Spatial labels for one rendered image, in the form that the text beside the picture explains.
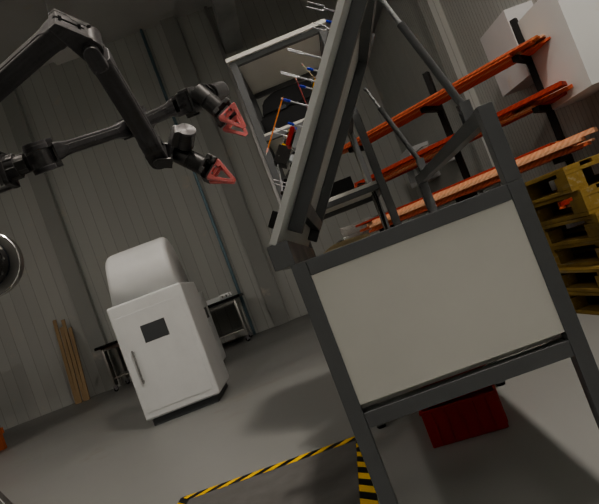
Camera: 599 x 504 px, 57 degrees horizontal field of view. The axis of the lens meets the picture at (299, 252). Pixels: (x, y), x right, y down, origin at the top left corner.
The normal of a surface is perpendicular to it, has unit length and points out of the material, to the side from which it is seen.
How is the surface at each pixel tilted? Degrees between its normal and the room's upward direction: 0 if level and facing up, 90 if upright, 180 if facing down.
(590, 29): 90
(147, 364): 90
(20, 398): 90
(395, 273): 90
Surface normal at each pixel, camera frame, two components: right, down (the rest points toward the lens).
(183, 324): 0.02, -0.04
